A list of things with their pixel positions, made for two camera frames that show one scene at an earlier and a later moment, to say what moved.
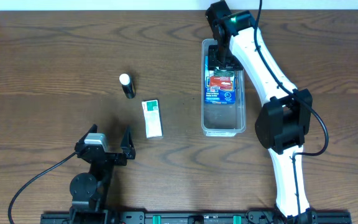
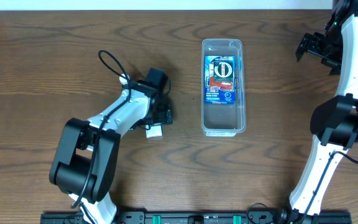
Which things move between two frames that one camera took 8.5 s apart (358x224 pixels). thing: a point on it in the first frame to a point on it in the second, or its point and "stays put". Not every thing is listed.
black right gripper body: x=223 y=61 to x=316 y=45
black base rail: x=313 y=216 stays put
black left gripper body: x=111 y=156 to x=165 y=115
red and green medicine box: x=222 y=79 stays put
